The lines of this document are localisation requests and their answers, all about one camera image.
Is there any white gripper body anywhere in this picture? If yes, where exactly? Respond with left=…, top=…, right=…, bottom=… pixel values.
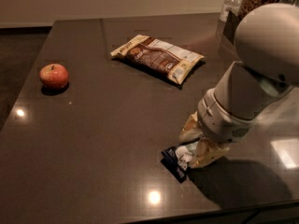
left=197, top=89, right=254, bottom=143

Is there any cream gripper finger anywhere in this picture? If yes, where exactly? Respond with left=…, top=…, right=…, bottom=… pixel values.
left=178, top=112, right=203, bottom=143
left=189, top=138, right=230, bottom=169

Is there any dark blue rxbar wrapper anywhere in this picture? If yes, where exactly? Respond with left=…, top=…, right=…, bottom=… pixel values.
left=161, top=140, right=198, bottom=183

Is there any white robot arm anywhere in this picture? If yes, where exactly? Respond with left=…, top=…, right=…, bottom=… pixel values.
left=175, top=3, right=299, bottom=170

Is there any brown and white snack bag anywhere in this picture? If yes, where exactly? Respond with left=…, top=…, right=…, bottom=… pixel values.
left=110, top=35, right=204, bottom=85

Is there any dark brown box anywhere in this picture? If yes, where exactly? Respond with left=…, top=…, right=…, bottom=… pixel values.
left=223, top=11, right=241, bottom=43

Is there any clear plastic water bottle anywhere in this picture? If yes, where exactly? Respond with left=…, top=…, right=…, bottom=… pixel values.
left=219, top=0, right=242, bottom=22

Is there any red apple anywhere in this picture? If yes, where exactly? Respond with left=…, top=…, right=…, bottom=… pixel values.
left=39, top=63, right=69, bottom=90

